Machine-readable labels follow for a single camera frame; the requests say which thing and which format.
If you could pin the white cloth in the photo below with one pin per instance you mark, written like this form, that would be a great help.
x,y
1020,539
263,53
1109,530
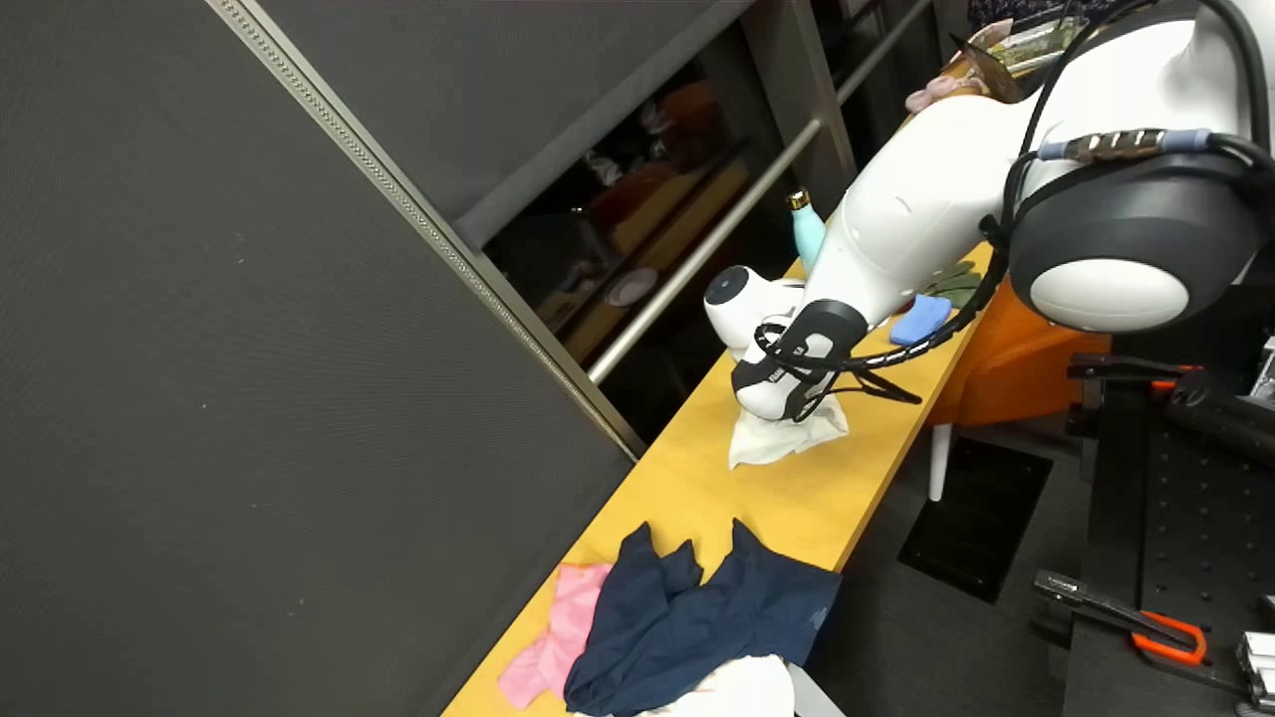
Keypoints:
x,y
761,443
741,685

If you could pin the navy blue cloth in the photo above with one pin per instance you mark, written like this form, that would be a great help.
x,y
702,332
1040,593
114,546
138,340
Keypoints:
x,y
660,625

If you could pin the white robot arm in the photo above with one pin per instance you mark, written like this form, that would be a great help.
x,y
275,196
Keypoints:
x,y
1123,191

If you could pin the light blue cloth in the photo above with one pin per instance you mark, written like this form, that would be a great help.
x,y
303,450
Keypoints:
x,y
931,311

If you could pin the green cloth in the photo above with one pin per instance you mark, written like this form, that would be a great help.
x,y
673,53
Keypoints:
x,y
959,285

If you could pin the pink cloth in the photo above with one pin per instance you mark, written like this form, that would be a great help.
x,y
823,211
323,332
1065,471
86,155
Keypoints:
x,y
550,653

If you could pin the white cloth at table end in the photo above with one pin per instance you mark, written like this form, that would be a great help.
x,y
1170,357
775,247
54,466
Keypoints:
x,y
741,685

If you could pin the light blue water bottle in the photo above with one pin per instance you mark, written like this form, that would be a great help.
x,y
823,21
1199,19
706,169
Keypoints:
x,y
806,228

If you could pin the orange chair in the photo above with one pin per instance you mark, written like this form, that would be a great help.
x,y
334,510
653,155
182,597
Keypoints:
x,y
1014,368

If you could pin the pink container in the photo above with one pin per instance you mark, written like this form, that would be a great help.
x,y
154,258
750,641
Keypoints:
x,y
969,72

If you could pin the metal window rail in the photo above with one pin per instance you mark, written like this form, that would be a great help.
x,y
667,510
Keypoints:
x,y
806,105

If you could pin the orange handled clamp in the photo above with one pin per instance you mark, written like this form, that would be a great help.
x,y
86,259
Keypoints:
x,y
1150,633

